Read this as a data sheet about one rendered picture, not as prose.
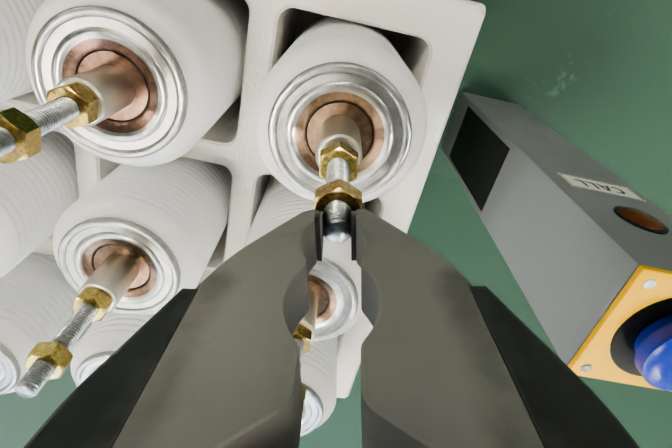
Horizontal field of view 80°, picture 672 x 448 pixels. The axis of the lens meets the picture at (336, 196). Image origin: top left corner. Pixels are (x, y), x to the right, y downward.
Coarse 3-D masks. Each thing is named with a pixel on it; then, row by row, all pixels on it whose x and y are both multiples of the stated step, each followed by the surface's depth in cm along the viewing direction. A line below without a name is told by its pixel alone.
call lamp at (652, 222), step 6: (624, 210) 22; (630, 210) 22; (636, 210) 22; (630, 216) 22; (636, 216) 22; (642, 216) 22; (648, 216) 22; (636, 222) 22; (642, 222) 21; (648, 222) 21; (654, 222) 22; (660, 222) 22; (654, 228) 21; (660, 228) 21
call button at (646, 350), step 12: (660, 324) 19; (648, 336) 18; (660, 336) 18; (636, 348) 19; (648, 348) 18; (660, 348) 18; (636, 360) 19; (648, 360) 18; (660, 360) 18; (648, 372) 18; (660, 372) 18; (660, 384) 19
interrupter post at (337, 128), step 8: (328, 120) 21; (336, 120) 20; (344, 120) 20; (352, 120) 21; (320, 128) 21; (328, 128) 20; (336, 128) 19; (344, 128) 19; (352, 128) 20; (320, 136) 20; (328, 136) 18; (336, 136) 18; (344, 136) 18; (352, 136) 19; (360, 136) 21; (320, 144) 19; (328, 144) 19; (352, 144) 19; (360, 144) 19; (360, 152) 19; (360, 160) 19
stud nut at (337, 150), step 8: (336, 144) 18; (344, 144) 18; (320, 152) 18; (328, 152) 17; (336, 152) 17; (344, 152) 17; (352, 152) 18; (320, 160) 18; (328, 160) 18; (352, 160) 18; (320, 168) 18; (352, 168) 18; (320, 176) 18; (352, 176) 18
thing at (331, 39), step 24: (312, 24) 32; (336, 24) 26; (360, 24) 28; (288, 48) 26; (312, 48) 20; (336, 48) 20; (360, 48) 20; (384, 48) 21; (288, 72) 20; (384, 72) 20; (408, 72) 21; (264, 96) 21; (408, 96) 21; (264, 120) 21; (264, 144) 22; (408, 168) 23; (384, 192) 24
